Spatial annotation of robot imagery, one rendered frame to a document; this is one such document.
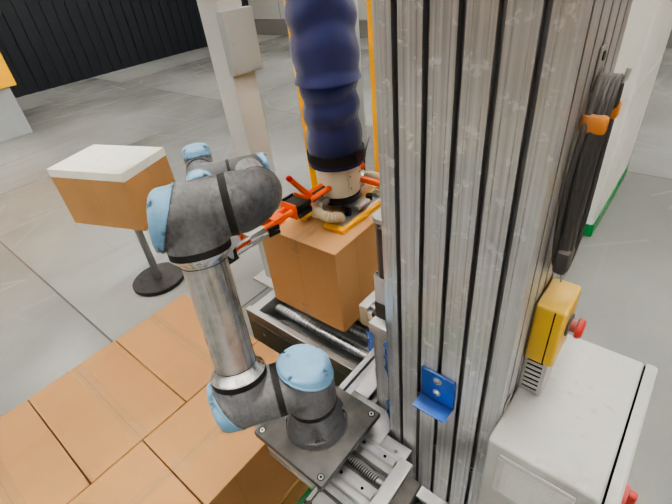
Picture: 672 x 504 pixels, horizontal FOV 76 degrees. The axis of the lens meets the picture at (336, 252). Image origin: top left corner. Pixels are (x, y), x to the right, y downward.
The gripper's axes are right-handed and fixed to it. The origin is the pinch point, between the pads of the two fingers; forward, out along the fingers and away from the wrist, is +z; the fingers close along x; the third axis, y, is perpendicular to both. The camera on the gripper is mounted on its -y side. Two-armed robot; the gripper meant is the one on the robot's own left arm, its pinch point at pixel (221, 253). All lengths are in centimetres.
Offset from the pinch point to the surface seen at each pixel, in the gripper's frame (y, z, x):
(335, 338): 36, 67, -9
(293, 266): 31.0, 27.5, 3.7
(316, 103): 50, -33, -2
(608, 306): 189, 122, -96
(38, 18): 321, -14, 1048
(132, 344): -22, 67, 69
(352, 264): 41, 24, -19
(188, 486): -44, 67, -10
